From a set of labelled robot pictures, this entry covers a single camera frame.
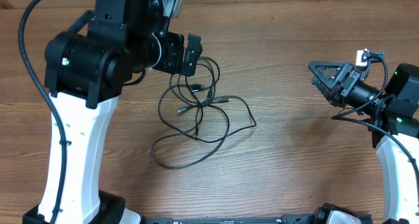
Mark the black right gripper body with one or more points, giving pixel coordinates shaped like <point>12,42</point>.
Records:
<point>351,81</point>

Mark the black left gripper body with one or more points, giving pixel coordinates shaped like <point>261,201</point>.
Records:
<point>169,59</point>

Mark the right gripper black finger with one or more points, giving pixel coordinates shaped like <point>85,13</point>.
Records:
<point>330,73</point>
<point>327,93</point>

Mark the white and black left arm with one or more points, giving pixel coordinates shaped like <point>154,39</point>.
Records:
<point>87,66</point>

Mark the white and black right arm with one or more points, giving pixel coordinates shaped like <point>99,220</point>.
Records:
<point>388,113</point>

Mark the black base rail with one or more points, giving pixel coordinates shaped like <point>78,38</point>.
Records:
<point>319,216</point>

